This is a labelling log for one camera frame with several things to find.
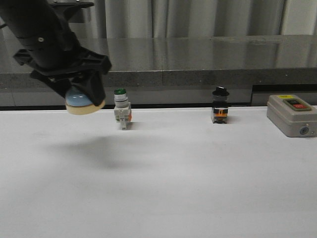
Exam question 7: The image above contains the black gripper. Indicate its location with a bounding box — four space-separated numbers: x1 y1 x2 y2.
14 32 111 106

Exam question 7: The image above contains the blue and cream desk bell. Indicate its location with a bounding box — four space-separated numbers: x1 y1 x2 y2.
65 87 106 115

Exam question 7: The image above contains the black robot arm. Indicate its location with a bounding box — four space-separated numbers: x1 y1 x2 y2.
0 0 111 106

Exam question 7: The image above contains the grey curtain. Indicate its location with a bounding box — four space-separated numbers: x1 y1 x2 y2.
69 0 317 39

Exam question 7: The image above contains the grey stone counter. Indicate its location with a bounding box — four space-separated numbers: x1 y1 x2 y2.
0 35 317 111

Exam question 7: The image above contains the grey push button control box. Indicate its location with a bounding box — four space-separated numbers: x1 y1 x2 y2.
267 94 317 137

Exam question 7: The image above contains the green pushbutton switch white body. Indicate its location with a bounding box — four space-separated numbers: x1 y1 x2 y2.
114 88 132 130

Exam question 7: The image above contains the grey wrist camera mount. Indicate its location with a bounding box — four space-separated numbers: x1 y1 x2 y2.
49 0 95 23

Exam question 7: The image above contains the black rotary selector switch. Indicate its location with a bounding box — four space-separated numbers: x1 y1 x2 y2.
211 86 229 123

